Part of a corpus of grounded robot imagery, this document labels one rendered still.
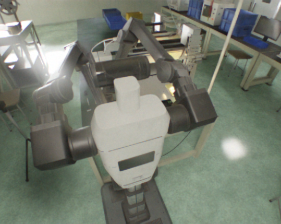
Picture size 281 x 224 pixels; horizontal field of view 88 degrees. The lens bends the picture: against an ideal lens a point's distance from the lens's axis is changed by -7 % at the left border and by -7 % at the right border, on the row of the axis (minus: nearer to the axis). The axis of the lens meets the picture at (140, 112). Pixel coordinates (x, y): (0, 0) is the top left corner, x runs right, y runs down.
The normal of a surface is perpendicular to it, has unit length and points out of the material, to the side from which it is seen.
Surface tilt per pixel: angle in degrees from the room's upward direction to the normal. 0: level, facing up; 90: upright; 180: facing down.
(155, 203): 0
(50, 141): 30
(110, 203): 0
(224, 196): 0
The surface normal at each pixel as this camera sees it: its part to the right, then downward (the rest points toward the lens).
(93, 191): 0.00, -0.72
